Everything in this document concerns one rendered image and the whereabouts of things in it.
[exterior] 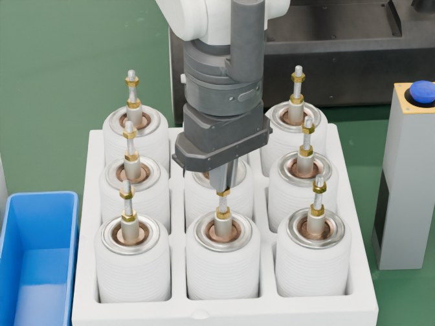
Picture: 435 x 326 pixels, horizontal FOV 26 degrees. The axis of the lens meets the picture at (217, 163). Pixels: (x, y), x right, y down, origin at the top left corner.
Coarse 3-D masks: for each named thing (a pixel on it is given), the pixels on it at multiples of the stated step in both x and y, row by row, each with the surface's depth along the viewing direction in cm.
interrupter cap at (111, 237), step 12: (120, 216) 122; (144, 216) 122; (108, 228) 120; (120, 228) 121; (144, 228) 121; (156, 228) 120; (108, 240) 119; (120, 240) 119; (144, 240) 119; (156, 240) 119; (120, 252) 117; (132, 252) 117; (144, 252) 117
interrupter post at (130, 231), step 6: (126, 222) 117; (132, 222) 117; (138, 222) 118; (126, 228) 118; (132, 228) 118; (138, 228) 119; (126, 234) 118; (132, 234) 118; (138, 234) 119; (126, 240) 119; (132, 240) 119
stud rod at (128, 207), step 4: (124, 180) 114; (128, 180) 114; (124, 184) 114; (128, 184) 114; (124, 188) 114; (128, 188) 114; (128, 192) 115; (124, 200) 116; (128, 200) 116; (124, 204) 116; (128, 204) 116; (124, 208) 117; (128, 208) 116; (132, 208) 117; (128, 212) 117; (132, 212) 117
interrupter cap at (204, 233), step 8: (208, 216) 122; (232, 216) 122; (240, 216) 122; (200, 224) 121; (208, 224) 121; (232, 224) 121; (240, 224) 121; (248, 224) 121; (200, 232) 120; (208, 232) 120; (232, 232) 120; (240, 232) 120; (248, 232) 120; (200, 240) 119; (208, 240) 119; (216, 240) 119; (224, 240) 119; (232, 240) 119; (240, 240) 119; (248, 240) 119; (208, 248) 118; (216, 248) 117; (224, 248) 118; (232, 248) 117; (240, 248) 118
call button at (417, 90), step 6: (414, 84) 132; (420, 84) 132; (426, 84) 132; (432, 84) 132; (414, 90) 131; (420, 90) 131; (426, 90) 131; (432, 90) 131; (414, 96) 130; (420, 96) 130; (426, 96) 130; (432, 96) 130; (426, 102) 131
